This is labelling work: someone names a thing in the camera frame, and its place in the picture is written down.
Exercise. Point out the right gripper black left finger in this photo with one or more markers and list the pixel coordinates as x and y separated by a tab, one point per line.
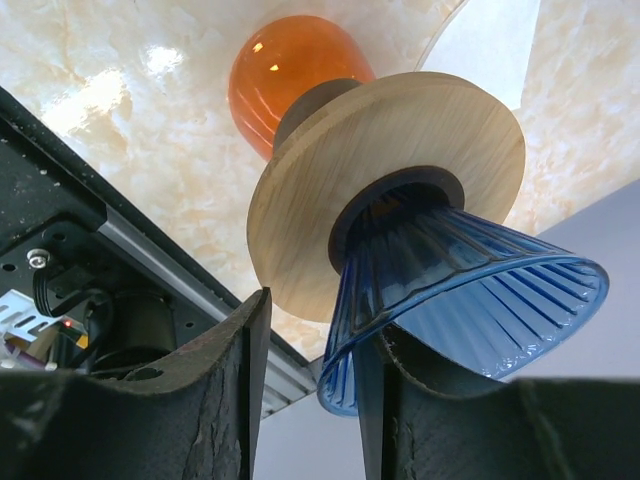
193	414

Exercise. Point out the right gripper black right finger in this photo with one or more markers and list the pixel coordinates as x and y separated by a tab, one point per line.
422	416

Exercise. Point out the orange glass dripper cone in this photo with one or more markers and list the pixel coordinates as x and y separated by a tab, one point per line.
279	64

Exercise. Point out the white paper sheet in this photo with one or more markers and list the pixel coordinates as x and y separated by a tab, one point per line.
488	43

